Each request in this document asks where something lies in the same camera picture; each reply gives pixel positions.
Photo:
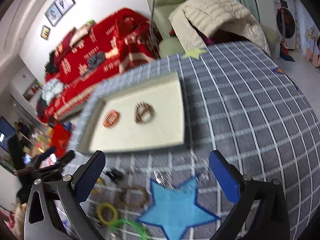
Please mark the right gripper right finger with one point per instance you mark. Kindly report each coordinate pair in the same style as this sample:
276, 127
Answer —
271, 220

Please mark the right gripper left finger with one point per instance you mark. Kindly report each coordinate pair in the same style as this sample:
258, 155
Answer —
42, 220

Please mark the black hair claw clip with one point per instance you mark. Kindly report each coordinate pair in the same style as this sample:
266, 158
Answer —
114, 175

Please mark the green jewelry tray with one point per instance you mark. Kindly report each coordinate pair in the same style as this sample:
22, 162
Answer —
146, 115

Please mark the red gift bag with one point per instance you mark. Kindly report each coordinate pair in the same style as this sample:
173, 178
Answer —
60, 137

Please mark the light patterned folded blanket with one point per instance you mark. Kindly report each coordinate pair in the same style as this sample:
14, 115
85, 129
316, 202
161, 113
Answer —
51, 89

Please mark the black clothing on sofa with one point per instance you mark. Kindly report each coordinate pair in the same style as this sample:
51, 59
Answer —
50, 66

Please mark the grey checked tablecloth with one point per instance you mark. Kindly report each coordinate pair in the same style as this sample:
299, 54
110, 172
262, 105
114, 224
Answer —
237, 101

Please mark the red embroidered pillow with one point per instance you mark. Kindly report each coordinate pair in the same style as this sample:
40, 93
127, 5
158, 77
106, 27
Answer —
64, 46

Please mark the grey clothing on sofa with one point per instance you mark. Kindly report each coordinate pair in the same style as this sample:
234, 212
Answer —
95, 60

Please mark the red covered sofa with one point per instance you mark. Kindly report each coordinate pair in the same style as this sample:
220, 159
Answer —
89, 55

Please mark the beige green pillow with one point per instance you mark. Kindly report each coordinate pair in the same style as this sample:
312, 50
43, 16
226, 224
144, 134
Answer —
81, 32

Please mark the washing machine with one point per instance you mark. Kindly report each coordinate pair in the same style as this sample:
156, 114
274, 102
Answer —
286, 22

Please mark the beige down jacket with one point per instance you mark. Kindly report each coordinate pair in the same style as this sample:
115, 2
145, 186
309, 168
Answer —
209, 16

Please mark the green armchair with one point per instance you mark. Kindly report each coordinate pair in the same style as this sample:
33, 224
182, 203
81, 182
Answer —
170, 45

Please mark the wall painting landscape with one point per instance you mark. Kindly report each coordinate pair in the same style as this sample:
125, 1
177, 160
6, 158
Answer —
32, 90

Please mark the small dark picture frame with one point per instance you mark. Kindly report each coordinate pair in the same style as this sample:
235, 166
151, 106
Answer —
45, 32

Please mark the picture frame pair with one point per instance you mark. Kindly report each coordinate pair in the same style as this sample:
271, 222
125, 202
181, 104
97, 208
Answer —
57, 10

